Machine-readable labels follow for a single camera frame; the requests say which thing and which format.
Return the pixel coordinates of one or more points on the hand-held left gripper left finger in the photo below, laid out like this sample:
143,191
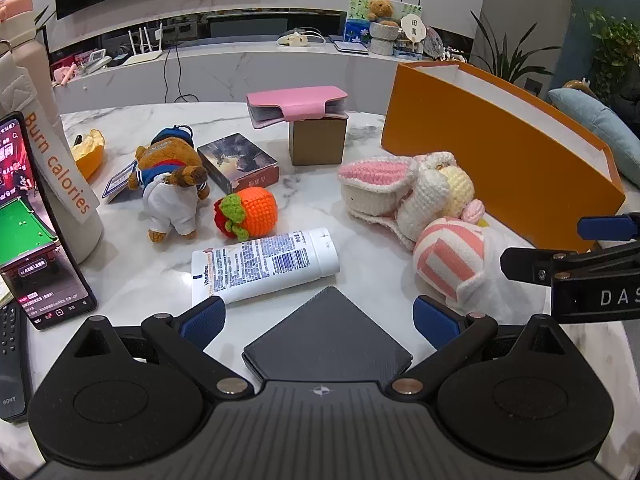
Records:
202,317

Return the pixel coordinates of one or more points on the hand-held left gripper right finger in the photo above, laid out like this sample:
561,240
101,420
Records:
435,320

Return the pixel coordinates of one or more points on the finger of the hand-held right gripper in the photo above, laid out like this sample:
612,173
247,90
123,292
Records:
530,262
607,227

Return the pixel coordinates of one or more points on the pink striped plush toy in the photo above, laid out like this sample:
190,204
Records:
445,255

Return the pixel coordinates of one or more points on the orange storage box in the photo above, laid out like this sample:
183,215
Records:
500,160

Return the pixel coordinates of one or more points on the orange crochet fruit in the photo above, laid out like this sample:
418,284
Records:
257,210

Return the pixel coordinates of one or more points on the white crochet rabbit doll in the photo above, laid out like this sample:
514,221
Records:
380,195

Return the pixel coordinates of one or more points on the brown bear plush toy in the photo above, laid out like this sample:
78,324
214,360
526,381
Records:
167,160

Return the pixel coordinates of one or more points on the small brown cardboard box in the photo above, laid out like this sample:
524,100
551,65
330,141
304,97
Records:
317,142

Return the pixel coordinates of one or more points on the pink leather wallet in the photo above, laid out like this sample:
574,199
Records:
295,102

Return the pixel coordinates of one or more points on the white lotion bottle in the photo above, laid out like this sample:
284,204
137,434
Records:
270,265

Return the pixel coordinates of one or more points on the light blue cushion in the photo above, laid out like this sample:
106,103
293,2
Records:
595,120

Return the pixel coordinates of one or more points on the black square wallet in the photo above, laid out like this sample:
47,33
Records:
325,335

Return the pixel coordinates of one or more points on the wooden armchair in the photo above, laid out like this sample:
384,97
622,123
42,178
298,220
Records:
580,87

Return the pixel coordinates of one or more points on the dark printed card box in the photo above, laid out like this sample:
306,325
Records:
235,160

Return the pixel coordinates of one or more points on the leafy green plant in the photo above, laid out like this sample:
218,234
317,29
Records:
615,45

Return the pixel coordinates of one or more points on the black smartphone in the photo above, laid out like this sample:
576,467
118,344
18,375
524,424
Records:
30,240

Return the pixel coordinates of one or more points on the black remote control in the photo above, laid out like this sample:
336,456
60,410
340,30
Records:
12,360

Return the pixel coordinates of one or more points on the tall potted plant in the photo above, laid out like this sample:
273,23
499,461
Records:
505,55

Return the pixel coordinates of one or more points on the white water bottle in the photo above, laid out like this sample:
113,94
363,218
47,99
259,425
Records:
55,160

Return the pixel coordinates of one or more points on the black white block model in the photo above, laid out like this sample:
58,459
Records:
456,52

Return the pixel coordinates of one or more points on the white marble television console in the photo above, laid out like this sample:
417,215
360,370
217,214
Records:
250,70

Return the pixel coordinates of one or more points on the round white fan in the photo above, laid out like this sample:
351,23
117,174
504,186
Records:
412,27

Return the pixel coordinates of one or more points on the white router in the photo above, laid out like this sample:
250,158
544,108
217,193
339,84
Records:
142,55

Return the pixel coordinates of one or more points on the silver flat device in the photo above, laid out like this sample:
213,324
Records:
351,46

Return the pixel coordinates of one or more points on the white power strip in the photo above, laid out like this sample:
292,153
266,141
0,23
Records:
295,40

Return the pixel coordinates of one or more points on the small teddy bear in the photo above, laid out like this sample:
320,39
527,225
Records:
381,10

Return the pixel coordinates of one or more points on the bamboo painting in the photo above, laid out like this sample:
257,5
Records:
357,15

